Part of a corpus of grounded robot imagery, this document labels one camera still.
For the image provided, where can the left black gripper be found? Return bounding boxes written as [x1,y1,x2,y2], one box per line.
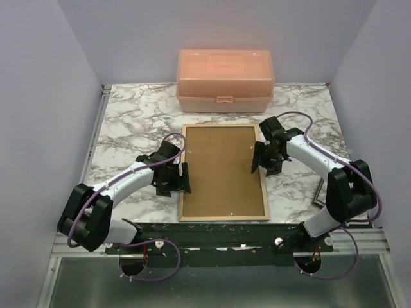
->
[157,163,191,198]

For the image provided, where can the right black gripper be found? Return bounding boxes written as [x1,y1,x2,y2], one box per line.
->
[252,141,283,177]

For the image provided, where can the light wooden picture frame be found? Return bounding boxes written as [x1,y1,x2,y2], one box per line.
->
[178,123,270,223]

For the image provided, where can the brown frame backing board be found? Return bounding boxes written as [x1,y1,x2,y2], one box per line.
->
[182,126,267,218]

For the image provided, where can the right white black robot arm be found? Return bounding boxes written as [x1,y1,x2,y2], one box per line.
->
[251,116,381,252]

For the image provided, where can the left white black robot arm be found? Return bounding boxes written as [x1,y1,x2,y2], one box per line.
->
[57,140,191,253]

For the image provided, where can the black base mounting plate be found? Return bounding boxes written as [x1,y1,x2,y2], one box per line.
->
[66,221,335,269]

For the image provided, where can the orange translucent plastic box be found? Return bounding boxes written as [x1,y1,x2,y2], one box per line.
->
[176,49,275,113]

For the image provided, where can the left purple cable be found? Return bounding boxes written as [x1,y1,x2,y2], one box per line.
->
[67,132,188,283]

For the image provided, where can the purple cable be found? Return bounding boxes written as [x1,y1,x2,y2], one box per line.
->
[67,132,188,283]
[275,111,385,280]

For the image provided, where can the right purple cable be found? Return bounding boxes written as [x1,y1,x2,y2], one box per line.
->
[275,111,385,280]

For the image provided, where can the aluminium rail frame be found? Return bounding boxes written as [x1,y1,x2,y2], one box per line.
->
[48,83,396,307]

